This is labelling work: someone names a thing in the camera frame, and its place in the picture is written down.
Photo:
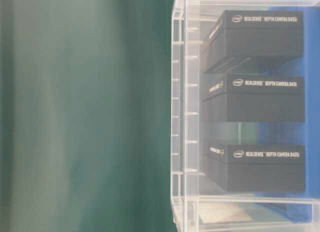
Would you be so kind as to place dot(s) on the white label in case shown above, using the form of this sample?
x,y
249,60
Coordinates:
x,y
218,212

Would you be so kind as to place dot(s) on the blue liner sheet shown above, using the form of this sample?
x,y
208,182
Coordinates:
x,y
308,132

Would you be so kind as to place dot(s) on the green table cloth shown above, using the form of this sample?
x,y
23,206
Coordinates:
x,y
85,116

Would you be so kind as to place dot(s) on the black realsense box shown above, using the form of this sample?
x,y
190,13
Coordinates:
x,y
248,167
254,98
244,39

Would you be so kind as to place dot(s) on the clear plastic storage case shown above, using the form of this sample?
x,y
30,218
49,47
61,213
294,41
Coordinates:
x,y
190,126

